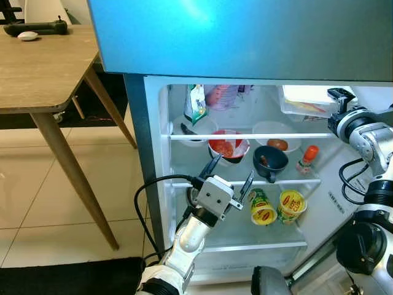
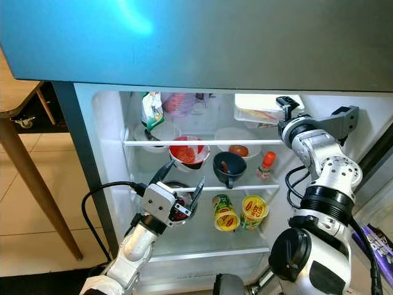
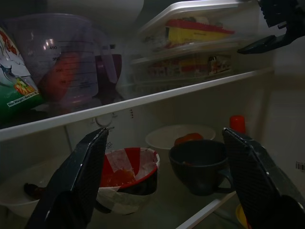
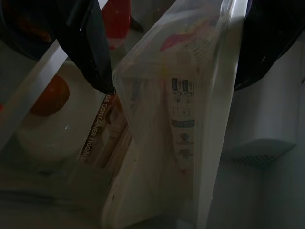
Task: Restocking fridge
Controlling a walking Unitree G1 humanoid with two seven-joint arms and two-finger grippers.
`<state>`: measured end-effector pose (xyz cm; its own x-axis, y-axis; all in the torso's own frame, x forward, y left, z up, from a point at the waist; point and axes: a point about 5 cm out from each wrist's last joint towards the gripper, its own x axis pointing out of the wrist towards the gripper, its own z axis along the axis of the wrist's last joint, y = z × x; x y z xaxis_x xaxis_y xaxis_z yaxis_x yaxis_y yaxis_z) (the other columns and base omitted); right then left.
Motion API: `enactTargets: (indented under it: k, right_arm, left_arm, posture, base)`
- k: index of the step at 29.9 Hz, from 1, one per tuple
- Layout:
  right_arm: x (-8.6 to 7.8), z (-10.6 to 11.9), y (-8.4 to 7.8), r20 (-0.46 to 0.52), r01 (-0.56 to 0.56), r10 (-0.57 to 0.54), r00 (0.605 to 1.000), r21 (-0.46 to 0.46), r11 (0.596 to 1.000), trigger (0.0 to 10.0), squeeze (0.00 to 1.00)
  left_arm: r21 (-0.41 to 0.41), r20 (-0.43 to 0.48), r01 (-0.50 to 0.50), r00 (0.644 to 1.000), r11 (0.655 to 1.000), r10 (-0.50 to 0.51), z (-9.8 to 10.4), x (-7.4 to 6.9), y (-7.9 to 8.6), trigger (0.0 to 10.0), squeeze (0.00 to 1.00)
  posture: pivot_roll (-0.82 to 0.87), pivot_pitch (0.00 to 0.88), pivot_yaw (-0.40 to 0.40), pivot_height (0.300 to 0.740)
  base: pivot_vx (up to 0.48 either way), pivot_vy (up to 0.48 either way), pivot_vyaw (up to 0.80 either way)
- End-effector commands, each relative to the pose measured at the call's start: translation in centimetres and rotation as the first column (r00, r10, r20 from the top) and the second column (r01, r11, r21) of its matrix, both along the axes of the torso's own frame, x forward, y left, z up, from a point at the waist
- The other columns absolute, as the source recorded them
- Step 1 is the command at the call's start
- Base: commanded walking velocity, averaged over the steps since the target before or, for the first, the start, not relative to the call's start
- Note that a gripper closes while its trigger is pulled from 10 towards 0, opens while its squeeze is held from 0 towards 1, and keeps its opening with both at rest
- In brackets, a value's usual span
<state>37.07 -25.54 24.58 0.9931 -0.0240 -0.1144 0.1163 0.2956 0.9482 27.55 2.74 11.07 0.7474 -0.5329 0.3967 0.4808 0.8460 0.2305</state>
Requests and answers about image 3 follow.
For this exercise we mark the white thermostat dial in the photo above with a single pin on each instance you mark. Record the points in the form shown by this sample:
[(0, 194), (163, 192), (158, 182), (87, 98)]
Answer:
[(103, 119)]

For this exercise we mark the red tomato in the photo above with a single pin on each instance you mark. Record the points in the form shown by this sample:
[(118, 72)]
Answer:
[(188, 138)]

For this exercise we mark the dark maroon cup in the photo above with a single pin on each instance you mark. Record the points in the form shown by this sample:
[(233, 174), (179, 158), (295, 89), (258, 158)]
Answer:
[(110, 69)]

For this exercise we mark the yellow noodle cup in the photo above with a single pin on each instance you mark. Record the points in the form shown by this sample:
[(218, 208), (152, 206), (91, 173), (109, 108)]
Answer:
[(240, 214)]

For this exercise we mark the small red-capped bottle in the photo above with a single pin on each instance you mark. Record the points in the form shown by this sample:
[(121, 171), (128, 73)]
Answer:
[(237, 122)]

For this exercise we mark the clear plastic measuring jug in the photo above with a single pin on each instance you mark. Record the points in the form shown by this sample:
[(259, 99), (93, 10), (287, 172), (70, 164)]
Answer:
[(64, 59)]

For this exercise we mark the white-rimmed glass fridge shelf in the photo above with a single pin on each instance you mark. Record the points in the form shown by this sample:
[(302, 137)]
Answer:
[(143, 97), (207, 212)]

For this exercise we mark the clear lidded food container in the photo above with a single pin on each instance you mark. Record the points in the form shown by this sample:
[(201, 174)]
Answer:
[(183, 68), (190, 31)]

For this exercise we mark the white bowl with tomato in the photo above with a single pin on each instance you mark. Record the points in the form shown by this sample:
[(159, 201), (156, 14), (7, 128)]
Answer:
[(162, 138)]

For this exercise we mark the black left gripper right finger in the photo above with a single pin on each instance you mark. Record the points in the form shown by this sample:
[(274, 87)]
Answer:
[(257, 181)]

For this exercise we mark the dark blue cup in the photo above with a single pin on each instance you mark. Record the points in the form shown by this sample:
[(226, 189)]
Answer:
[(200, 169)]

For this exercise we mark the grey fridge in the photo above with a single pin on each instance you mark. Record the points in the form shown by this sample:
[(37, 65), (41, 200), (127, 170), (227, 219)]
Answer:
[(286, 102)]

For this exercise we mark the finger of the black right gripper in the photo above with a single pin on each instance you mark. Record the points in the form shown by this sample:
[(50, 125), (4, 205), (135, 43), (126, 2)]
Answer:
[(262, 45)]

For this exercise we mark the green snack bag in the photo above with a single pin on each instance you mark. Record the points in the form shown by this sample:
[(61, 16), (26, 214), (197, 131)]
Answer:
[(12, 81)]

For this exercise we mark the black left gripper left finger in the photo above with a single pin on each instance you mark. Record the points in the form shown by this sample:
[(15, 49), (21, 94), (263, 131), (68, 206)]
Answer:
[(76, 181)]

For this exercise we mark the red and white bowl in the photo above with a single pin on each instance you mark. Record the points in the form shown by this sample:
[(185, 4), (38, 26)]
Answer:
[(128, 176)]

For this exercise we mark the dark dried chili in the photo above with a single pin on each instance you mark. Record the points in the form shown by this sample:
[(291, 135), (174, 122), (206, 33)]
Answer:
[(32, 190)]

